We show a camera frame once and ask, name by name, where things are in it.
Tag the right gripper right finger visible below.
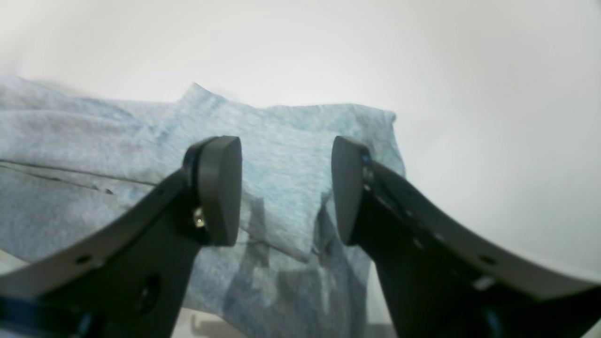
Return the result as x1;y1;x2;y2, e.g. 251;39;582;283
331;136;600;338

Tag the grey T-shirt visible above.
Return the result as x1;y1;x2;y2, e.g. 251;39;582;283
1;77;404;338

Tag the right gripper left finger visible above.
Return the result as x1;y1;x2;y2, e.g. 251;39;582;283
1;136;242;338

